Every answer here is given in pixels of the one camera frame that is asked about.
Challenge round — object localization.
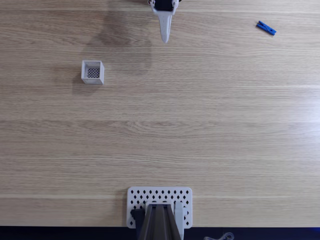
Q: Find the small white lattice crate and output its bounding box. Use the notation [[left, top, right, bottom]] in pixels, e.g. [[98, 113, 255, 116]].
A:
[[80, 59, 105, 86]]

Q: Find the dark aluminium stand post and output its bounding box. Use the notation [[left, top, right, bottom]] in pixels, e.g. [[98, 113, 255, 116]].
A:
[[136, 203, 183, 240]]

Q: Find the black stand clamp knob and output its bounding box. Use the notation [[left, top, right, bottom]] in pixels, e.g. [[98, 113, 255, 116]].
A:
[[130, 208, 146, 224]]

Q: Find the white stand bracket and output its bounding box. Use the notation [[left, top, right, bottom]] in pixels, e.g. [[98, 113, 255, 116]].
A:
[[173, 200, 186, 240]]

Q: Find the blue clothes peg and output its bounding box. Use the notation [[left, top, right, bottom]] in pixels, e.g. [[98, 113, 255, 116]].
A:
[[255, 20, 277, 37]]

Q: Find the white perforated stand base plate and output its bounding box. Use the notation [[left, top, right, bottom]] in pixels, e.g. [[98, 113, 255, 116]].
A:
[[126, 186, 193, 230]]

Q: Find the thin pale cable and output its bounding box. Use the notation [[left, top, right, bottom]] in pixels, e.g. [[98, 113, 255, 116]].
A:
[[203, 232, 235, 240]]

